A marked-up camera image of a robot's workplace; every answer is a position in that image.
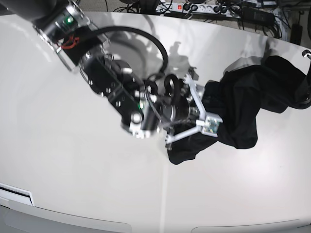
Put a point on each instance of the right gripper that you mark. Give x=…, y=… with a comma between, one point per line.
x=176, y=105

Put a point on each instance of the black t-shirt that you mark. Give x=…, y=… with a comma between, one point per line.
x=237, y=98

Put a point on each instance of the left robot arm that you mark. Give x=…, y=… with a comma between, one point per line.
x=303, y=92

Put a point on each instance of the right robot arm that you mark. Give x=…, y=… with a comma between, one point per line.
x=77, y=42

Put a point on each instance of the white power strip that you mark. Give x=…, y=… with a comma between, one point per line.
x=199, y=9

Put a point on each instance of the black power adapter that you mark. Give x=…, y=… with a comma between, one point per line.
x=258, y=17

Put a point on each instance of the black floor box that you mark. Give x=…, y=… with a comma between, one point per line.
x=296, y=34

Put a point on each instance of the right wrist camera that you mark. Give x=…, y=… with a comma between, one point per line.
x=211, y=126

